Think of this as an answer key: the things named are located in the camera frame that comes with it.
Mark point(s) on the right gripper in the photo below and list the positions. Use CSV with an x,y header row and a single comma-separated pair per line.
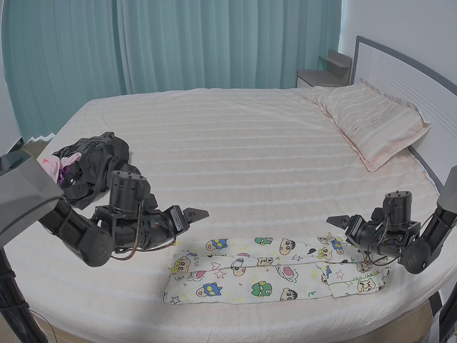
x,y
367,236

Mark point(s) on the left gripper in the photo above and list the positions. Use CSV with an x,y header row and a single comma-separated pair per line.
x,y
164,227

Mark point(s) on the white printed pyjama top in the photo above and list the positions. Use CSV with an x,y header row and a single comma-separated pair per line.
x,y
250,280

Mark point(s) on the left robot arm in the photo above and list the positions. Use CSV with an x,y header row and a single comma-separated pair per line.
x,y
89,238

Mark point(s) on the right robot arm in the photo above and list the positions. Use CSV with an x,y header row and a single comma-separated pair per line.
x,y
417,252

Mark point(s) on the bed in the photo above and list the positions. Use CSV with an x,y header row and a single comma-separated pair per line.
x,y
232,148

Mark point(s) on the pile of clothes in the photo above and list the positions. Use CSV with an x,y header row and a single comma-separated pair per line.
x,y
96,159

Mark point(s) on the cream pillow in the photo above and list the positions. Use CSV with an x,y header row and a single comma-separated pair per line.
x,y
375,123

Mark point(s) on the grey bedside table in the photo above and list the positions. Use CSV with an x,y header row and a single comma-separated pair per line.
x,y
321,77

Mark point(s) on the blue-green curtain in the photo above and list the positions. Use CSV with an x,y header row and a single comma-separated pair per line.
x,y
232,30
64,48

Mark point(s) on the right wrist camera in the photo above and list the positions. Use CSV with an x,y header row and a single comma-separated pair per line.
x,y
377,215

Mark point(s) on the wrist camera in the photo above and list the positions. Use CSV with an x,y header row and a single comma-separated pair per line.
x,y
377,215
151,202

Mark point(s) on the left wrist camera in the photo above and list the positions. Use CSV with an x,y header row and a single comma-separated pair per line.
x,y
151,202

